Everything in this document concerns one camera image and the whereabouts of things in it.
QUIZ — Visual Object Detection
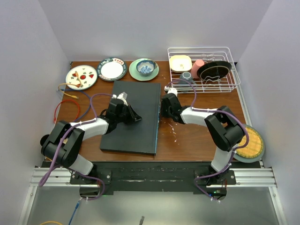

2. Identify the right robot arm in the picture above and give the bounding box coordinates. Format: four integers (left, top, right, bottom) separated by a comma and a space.
161, 93, 249, 184

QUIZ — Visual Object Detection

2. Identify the grey plate with yellow mat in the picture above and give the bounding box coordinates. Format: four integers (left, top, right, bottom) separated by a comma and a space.
234, 124, 265, 163

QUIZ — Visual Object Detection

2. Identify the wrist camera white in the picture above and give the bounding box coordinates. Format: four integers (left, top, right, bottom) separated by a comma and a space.
164, 86, 178, 96
117, 92, 128, 105

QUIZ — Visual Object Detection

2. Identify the white plate dark green rim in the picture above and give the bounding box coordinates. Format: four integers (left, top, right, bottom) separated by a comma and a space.
97, 58, 128, 82

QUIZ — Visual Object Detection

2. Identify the blue white patterned bowl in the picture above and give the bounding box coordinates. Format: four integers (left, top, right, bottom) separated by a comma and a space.
136, 59, 157, 75

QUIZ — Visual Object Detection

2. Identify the white wire dish rack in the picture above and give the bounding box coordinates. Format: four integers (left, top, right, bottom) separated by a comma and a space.
167, 47, 240, 93

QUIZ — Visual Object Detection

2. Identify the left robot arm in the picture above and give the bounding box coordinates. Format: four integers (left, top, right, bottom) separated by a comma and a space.
38, 99, 142, 187

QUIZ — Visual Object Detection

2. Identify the pink cup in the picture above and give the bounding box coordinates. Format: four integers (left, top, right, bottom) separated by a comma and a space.
190, 60, 205, 78

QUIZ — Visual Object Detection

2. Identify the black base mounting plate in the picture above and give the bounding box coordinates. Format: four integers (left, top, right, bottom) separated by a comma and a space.
70, 161, 237, 196

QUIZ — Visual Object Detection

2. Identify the yellow ethernet cable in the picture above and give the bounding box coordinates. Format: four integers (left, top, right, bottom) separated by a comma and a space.
57, 70, 83, 99

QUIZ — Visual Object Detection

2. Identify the black round plate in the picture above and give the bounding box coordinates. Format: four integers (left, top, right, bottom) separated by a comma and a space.
197, 61, 232, 82

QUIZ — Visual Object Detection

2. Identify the aluminium frame rail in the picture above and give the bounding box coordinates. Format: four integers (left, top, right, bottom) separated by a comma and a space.
17, 164, 288, 225

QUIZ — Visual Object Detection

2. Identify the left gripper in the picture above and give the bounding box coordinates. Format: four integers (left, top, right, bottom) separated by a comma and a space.
115, 104, 141, 126

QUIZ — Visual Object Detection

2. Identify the black network switch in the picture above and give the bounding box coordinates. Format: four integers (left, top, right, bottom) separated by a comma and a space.
100, 81, 161, 156

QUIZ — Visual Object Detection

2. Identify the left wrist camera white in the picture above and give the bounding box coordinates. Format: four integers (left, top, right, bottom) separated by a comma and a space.
117, 92, 128, 105

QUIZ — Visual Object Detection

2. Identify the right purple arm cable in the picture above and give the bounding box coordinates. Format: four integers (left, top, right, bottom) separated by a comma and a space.
166, 79, 249, 202

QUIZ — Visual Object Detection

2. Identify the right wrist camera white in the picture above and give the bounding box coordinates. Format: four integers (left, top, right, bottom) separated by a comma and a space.
164, 86, 178, 96

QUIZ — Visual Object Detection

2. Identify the light green plate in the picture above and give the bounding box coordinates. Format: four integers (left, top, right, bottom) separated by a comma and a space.
129, 58, 159, 82

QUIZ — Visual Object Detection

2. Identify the blue ethernet cable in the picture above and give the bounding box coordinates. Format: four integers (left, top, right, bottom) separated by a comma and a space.
56, 88, 92, 124

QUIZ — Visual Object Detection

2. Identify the white strawberry pattern plate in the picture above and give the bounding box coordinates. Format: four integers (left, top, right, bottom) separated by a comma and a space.
66, 65, 98, 90

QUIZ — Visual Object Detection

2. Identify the grey mug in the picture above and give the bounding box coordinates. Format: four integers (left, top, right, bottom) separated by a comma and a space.
178, 72, 195, 89

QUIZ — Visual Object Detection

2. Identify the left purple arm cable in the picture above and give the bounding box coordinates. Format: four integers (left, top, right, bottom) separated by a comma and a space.
38, 93, 117, 201

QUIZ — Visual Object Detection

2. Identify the black cup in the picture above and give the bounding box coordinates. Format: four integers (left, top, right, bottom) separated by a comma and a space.
40, 135, 49, 146

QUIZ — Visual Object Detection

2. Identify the blue cable on floor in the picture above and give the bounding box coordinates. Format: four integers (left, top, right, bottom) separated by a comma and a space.
67, 200, 81, 225

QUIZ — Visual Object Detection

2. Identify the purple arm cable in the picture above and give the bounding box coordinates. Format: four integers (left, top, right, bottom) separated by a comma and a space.
38, 93, 117, 201
166, 79, 249, 202

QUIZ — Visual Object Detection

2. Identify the cream square plate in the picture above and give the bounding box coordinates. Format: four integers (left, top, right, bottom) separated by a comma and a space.
169, 55, 192, 73

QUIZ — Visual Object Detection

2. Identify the red ethernet cable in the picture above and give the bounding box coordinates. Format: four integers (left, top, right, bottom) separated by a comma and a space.
53, 99, 81, 124

